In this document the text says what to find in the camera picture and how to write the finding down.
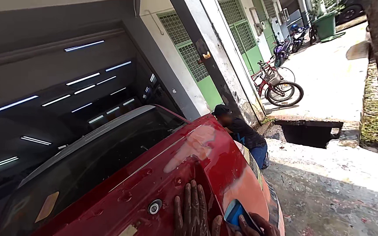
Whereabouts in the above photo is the green wheeled bin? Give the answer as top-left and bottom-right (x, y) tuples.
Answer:
(312, 11), (346, 43)

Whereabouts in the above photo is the dark motorcycle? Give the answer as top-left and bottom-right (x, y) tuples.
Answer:
(290, 24), (308, 53)

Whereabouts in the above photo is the bicycle with thin tyres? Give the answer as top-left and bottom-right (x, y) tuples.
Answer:
(266, 59), (296, 83)

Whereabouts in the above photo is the black and white pillar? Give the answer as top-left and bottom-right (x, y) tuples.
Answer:
(170, 0), (267, 128)

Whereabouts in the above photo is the green leafy plant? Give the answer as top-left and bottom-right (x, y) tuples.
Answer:
(309, 0), (345, 18)

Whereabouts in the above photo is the red car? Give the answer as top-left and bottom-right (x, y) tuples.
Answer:
(0, 104), (285, 236)

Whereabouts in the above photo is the purple motorcycle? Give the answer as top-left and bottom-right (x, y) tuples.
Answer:
(273, 38), (292, 68)

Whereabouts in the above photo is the dark parked vehicle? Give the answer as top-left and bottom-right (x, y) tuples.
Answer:
(336, 0), (366, 23)

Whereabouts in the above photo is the white double tube light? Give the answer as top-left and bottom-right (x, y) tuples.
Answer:
(20, 136), (52, 146)
(0, 156), (19, 170)

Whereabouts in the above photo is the green door with grille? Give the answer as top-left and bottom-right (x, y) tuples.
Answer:
(158, 11), (223, 111)
(219, 0), (263, 75)

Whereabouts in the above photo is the blue sanding block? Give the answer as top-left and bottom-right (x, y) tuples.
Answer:
(224, 199), (264, 236)

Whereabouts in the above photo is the person's left hand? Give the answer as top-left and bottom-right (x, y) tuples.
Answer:
(174, 180), (223, 236)

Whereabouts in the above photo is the person's right hand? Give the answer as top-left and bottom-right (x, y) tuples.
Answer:
(234, 212), (281, 236)

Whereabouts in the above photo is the red bicycle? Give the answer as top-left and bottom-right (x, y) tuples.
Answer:
(251, 60), (304, 108)

